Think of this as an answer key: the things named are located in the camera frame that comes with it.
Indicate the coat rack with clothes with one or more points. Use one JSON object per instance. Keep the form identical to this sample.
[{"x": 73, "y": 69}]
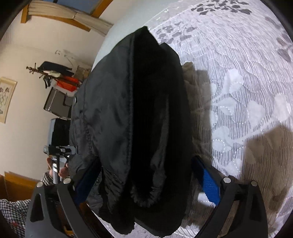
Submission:
[{"x": 62, "y": 75}]

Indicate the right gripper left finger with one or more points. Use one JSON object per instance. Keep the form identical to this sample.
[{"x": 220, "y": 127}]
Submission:
[{"x": 53, "y": 212}]

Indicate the beige curtain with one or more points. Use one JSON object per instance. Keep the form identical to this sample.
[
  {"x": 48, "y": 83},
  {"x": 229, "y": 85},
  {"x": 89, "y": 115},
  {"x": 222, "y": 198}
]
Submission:
[{"x": 71, "y": 16}]

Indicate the black chair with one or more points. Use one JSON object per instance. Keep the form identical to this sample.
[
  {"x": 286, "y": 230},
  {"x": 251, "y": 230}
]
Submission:
[{"x": 60, "y": 105}]

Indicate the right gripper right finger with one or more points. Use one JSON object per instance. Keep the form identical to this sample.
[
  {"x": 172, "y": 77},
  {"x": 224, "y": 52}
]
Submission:
[{"x": 250, "y": 219}]

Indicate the grey leaf-pattern bedspread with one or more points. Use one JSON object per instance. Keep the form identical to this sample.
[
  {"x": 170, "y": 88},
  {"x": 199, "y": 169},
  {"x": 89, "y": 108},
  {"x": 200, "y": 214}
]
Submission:
[{"x": 237, "y": 64}]

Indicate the black pants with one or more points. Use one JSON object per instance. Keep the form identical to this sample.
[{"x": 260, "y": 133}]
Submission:
[{"x": 131, "y": 124}]

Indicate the left hand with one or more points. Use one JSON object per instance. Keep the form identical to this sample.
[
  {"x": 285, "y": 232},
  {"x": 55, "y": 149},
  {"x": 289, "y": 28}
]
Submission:
[{"x": 63, "y": 172}]

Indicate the checkered sleeve left forearm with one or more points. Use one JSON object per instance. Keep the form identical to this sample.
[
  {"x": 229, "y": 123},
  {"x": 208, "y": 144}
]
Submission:
[{"x": 16, "y": 192}]

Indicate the wall scroll picture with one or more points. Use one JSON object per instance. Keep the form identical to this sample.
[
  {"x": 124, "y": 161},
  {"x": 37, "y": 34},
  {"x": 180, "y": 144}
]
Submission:
[{"x": 7, "y": 89}]

